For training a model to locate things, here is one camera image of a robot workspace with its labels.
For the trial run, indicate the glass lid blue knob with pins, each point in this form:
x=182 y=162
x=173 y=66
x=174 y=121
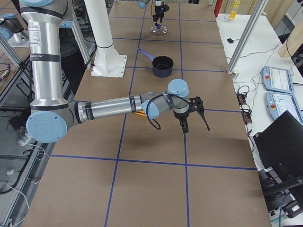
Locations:
x=158 y=29

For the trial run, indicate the upper teach pendant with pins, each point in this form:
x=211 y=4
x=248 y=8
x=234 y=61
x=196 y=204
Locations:
x=277 y=79

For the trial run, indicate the small black device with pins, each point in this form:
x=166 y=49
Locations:
x=230 y=40

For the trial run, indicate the orange corn cob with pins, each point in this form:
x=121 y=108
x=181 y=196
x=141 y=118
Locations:
x=140 y=113

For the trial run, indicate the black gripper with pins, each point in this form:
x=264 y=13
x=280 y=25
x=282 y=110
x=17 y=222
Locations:
x=181 y=116
x=158 y=8

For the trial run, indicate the white camera stand column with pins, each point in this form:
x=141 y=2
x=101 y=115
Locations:
x=98 y=17

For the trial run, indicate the teach pendant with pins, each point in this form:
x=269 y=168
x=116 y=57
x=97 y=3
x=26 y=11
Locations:
x=278 y=103
x=277 y=79

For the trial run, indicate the white camera stand base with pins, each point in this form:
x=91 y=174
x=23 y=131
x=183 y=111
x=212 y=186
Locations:
x=109 y=63

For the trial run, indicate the orange black power strip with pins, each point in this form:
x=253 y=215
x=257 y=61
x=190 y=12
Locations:
x=246 y=111

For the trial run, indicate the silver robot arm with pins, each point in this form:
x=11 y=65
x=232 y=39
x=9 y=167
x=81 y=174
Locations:
x=54 y=56
x=143 y=3

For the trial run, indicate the blue saucepan with handle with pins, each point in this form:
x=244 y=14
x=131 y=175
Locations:
x=161 y=65

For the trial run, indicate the yellow cup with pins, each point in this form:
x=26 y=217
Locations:
x=232 y=15

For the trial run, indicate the lower teach pendant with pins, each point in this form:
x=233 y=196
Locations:
x=278 y=103

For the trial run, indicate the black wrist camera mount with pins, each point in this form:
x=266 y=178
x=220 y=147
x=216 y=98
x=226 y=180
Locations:
x=197 y=105

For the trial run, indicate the black laptop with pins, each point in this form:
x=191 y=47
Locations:
x=282 y=143

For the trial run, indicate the aluminium frame post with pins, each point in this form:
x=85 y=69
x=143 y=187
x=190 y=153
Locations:
x=257 y=12

